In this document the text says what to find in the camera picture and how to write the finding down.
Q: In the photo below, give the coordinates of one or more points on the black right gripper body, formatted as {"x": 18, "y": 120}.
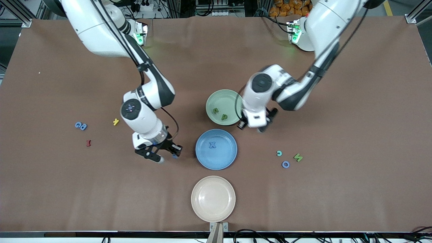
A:
{"x": 168, "y": 142}

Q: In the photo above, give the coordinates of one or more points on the blue letter X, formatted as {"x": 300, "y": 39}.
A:
{"x": 212, "y": 145}

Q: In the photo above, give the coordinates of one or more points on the green letter N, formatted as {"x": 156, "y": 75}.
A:
{"x": 298, "y": 157}

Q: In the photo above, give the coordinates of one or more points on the blue letter Q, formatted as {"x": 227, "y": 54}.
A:
{"x": 85, "y": 128}

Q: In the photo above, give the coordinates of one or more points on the blue letter G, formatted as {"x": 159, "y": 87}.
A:
{"x": 76, "y": 126}

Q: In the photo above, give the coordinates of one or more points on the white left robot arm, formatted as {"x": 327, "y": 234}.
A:
{"x": 330, "y": 20}

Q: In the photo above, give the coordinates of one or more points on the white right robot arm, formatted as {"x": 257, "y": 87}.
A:
{"x": 101, "y": 30}

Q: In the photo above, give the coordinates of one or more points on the pale green plate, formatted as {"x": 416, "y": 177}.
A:
{"x": 222, "y": 101}

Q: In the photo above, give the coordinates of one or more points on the blue plate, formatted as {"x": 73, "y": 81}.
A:
{"x": 222, "y": 158}

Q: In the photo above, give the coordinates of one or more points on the yellow letter K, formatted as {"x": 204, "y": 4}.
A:
{"x": 115, "y": 122}

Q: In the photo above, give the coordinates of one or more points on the lavender blue letter O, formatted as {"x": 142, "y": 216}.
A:
{"x": 282, "y": 164}

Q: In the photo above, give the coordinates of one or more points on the beige plate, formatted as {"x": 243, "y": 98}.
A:
{"x": 213, "y": 198}

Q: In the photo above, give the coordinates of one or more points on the brown paper table cover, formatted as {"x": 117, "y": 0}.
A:
{"x": 67, "y": 185}

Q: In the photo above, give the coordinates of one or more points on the long white power strip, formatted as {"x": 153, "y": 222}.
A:
{"x": 229, "y": 14}

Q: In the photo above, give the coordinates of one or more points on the bag of orange fruit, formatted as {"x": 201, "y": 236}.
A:
{"x": 287, "y": 6}

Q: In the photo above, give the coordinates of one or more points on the white power strip with plugs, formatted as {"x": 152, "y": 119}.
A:
{"x": 146, "y": 6}

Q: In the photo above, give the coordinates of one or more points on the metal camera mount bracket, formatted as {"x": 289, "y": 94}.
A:
{"x": 218, "y": 233}

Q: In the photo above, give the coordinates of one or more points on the black table edge rail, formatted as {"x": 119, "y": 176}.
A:
{"x": 101, "y": 234}

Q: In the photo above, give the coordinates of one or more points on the aluminium frame post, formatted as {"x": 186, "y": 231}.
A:
{"x": 410, "y": 19}
{"x": 26, "y": 23}

